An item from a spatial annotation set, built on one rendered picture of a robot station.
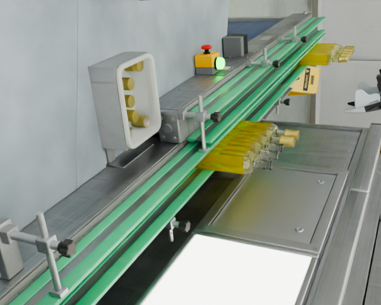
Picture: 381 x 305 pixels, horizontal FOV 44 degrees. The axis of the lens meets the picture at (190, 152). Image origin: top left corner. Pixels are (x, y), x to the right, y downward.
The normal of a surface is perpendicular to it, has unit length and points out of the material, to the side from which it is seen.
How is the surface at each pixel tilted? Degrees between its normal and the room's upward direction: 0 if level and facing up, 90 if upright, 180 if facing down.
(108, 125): 90
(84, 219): 90
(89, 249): 90
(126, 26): 0
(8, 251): 0
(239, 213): 90
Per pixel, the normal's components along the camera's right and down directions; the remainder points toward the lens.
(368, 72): -0.43, 0.40
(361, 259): -0.08, -0.91
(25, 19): 0.90, 0.11
